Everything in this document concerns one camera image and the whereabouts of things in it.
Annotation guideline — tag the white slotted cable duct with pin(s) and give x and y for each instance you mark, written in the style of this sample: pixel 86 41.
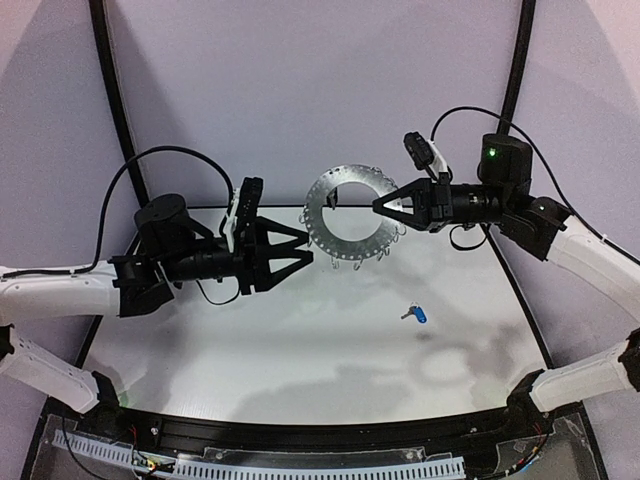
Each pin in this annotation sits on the white slotted cable duct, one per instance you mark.
pixel 410 463

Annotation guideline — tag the key with black tag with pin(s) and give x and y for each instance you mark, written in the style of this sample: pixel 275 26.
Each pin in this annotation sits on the key with black tag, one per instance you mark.
pixel 332 199

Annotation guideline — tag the right black frame post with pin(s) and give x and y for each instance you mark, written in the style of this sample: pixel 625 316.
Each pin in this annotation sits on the right black frame post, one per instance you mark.
pixel 518 64

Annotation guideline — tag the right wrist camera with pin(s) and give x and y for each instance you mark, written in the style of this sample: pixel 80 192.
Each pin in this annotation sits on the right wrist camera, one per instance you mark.
pixel 426 156

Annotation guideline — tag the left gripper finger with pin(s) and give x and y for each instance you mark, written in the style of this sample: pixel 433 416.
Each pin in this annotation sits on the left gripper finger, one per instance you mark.
pixel 294 237
pixel 266 279

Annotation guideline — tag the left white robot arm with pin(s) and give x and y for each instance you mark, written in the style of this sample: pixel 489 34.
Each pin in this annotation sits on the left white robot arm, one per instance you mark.
pixel 175 248

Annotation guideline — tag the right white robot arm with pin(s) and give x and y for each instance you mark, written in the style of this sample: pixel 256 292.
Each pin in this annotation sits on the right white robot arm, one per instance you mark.
pixel 540 226

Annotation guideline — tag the left black frame post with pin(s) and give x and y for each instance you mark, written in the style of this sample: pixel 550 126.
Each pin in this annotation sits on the left black frame post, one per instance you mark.
pixel 104 48

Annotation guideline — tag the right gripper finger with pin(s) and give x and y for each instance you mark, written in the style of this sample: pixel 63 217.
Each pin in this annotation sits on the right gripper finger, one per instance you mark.
pixel 411 220
pixel 411 194

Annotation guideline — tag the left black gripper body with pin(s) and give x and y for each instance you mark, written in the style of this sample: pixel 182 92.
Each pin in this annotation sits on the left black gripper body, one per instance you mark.
pixel 247 253

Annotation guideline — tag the metal keyring disc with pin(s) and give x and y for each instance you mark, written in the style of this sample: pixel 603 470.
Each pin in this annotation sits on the metal keyring disc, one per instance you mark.
pixel 350 234

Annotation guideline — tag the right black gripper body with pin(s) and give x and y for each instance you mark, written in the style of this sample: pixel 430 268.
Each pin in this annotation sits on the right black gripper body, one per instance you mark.
pixel 442 203

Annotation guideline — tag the black front aluminium rail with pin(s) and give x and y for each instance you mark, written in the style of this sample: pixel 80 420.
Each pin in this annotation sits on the black front aluminium rail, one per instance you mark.
pixel 167 433

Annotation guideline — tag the black frame post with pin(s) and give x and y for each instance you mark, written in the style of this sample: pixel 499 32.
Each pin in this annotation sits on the black frame post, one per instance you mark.
pixel 518 64
pixel 104 48

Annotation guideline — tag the key with blue tag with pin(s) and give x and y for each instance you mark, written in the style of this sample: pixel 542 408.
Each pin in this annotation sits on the key with blue tag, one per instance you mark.
pixel 415 311

